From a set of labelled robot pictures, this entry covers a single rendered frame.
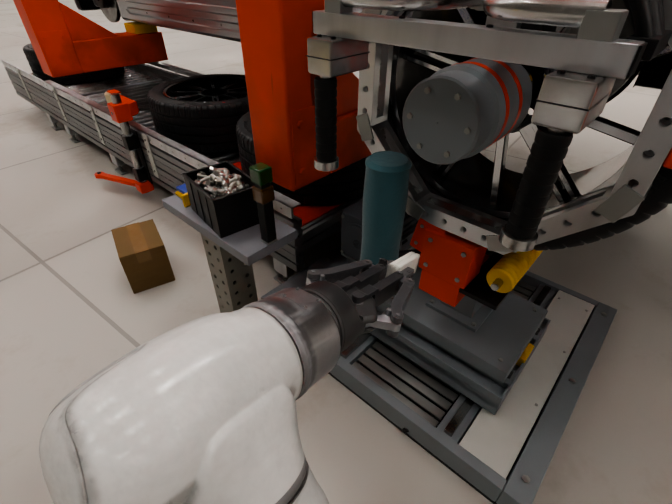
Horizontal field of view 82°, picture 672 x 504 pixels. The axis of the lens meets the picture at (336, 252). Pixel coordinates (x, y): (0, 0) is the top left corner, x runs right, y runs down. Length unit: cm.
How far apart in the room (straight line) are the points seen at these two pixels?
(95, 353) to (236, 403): 129
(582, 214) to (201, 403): 64
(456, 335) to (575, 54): 80
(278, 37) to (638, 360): 146
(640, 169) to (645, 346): 108
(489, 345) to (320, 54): 83
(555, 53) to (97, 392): 49
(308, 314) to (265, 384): 8
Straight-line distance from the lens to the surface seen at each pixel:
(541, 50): 50
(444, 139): 61
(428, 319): 114
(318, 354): 32
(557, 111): 47
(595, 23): 49
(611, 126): 80
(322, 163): 67
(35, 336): 171
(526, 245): 53
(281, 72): 100
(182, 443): 25
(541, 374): 132
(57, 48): 278
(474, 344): 112
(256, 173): 91
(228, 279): 126
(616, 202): 72
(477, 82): 62
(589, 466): 131
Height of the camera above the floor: 104
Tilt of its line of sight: 37 degrees down
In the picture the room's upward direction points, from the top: straight up
